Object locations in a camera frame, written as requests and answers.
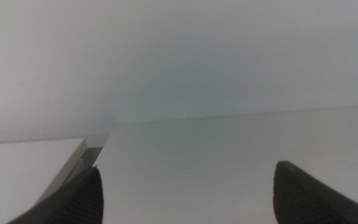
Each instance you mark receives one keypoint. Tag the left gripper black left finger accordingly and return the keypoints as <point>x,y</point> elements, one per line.
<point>76,202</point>

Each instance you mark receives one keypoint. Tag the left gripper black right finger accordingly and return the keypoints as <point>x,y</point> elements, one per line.
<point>303,199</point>

